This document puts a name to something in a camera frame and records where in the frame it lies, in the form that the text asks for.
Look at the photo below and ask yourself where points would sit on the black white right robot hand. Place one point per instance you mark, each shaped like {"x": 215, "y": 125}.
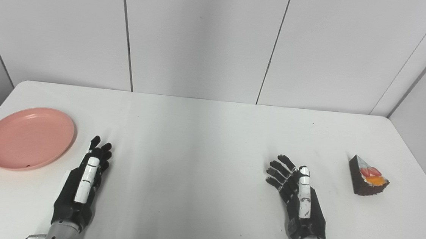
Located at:
{"x": 304, "y": 202}

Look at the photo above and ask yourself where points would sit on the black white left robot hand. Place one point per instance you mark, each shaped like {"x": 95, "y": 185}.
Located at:
{"x": 86, "y": 179}

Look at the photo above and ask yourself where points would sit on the chocolate cake slice with fruit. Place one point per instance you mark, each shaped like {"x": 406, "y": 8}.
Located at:
{"x": 364, "y": 182}

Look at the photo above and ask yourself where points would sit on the pink round plate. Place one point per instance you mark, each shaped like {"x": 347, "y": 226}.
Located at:
{"x": 29, "y": 138}

